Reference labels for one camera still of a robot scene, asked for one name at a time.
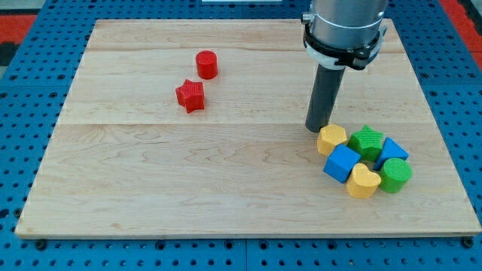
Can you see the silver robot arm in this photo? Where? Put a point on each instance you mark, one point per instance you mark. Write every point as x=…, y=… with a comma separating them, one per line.
x=346, y=24

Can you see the red star block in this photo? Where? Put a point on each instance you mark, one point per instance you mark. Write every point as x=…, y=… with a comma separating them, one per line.
x=190, y=95

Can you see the light wooden board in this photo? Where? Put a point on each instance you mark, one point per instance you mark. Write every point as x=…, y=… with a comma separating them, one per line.
x=126, y=161

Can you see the red cylinder block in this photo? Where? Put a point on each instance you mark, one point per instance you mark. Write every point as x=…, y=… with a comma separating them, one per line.
x=207, y=64

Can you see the yellow hexagon block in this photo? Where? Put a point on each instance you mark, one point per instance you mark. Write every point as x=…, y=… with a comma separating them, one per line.
x=330, y=137

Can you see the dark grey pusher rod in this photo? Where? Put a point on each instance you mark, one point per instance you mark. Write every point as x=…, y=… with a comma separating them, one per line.
x=325, y=88

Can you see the blue cube block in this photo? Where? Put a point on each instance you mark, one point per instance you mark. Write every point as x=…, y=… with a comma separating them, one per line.
x=340, y=162

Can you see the green star block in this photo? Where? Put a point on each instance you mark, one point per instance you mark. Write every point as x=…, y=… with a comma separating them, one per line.
x=367, y=142

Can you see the yellow heart block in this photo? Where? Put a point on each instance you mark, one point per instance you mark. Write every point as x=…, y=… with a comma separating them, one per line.
x=362, y=182

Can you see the blue triangle block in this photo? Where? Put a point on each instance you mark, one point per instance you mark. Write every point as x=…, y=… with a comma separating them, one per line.
x=391, y=149

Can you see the green cylinder block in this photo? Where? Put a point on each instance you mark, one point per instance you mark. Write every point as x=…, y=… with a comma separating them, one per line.
x=394, y=174

